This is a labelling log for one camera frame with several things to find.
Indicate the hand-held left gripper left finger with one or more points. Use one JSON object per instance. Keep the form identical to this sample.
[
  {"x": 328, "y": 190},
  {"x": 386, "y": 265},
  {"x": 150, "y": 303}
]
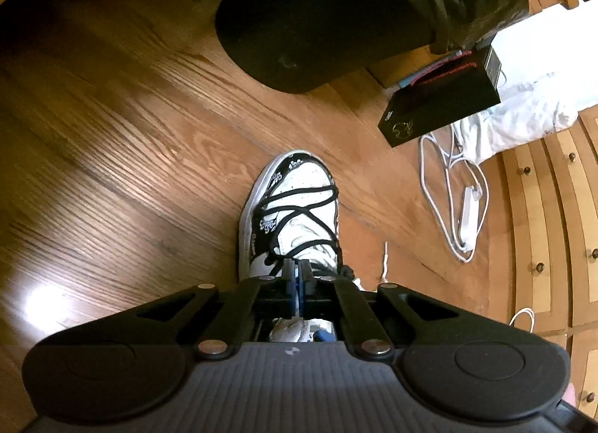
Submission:
[{"x": 289, "y": 288}]

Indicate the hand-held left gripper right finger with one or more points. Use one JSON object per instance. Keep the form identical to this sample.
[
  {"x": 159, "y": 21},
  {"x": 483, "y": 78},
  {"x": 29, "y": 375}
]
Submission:
[{"x": 304, "y": 288}]

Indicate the white and black sneaker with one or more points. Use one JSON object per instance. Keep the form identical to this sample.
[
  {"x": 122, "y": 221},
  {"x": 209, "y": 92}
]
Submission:
[{"x": 299, "y": 197}]

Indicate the black shoelace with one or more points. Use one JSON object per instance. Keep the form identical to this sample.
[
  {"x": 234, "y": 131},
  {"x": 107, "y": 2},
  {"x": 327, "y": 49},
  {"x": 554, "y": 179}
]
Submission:
[{"x": 346, "y": 271}]

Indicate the wooden drawer cabinet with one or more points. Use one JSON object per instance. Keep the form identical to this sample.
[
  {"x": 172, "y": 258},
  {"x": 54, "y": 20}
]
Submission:
[{"x": 551, "y": 227}]

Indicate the black trash bin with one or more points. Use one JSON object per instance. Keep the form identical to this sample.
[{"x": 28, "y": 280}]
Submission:
[{"x": 303, "y": 17}]

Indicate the white cloth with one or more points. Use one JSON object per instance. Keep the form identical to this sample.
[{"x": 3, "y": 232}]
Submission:
[{"x": 528, "y": 120}]

